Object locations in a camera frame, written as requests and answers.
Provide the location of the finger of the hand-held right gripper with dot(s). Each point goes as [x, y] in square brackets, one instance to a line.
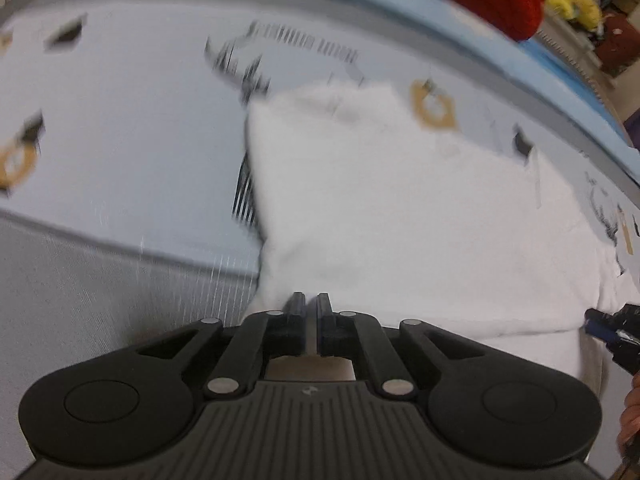
[612, 332]

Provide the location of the person's right hand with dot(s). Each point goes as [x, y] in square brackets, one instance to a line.
[631, 420]

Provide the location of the printed bed sheet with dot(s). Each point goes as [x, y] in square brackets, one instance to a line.
[125, 135]

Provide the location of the white towel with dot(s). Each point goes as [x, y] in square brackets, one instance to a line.
[400, 220]

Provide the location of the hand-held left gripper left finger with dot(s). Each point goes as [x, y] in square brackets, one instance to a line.
[298, 320]

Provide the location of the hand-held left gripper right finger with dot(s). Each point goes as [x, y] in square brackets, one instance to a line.
[324, 320]

